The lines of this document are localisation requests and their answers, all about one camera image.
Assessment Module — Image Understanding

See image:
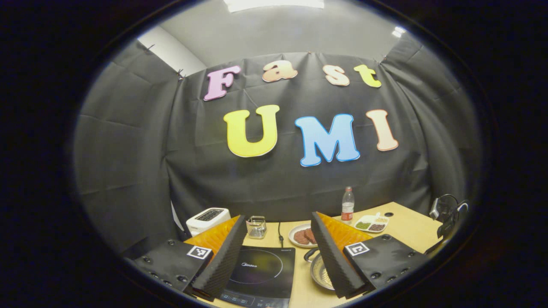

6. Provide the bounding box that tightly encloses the white round plate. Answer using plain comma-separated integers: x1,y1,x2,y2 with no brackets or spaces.
288,222,318,249

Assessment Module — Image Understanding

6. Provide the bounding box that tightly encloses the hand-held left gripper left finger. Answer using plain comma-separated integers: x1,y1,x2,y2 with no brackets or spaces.
133,215,248,301

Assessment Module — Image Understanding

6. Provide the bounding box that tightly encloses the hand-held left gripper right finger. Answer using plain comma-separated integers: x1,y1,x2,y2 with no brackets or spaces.
310,212,429,300

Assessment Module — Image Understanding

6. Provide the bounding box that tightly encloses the metal wire utensil holder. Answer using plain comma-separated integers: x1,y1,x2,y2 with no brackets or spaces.
247,216,268,239

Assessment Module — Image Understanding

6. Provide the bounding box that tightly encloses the steel pot with black handle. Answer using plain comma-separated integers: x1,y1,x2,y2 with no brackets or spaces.
304,247,335,291

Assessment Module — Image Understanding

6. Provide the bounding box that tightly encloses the white toaster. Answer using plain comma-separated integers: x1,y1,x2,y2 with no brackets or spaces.
186,207,232,237

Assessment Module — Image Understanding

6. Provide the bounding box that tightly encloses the black induction cooktop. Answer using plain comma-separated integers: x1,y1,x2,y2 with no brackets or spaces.
219,245,296,308

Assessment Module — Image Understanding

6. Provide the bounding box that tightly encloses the long ceiling light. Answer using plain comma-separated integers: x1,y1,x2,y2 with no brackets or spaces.
223,0,325,12

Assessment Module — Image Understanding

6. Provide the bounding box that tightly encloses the clear plastic water bottle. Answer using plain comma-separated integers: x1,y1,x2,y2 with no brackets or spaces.
341,186,355,221

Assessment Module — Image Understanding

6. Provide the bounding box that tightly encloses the black backdrop cloth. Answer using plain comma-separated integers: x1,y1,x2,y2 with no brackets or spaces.
73,34,482,257

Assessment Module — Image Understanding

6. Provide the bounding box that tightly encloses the white divided dish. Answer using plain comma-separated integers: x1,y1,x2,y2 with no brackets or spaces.
354,213,390,233

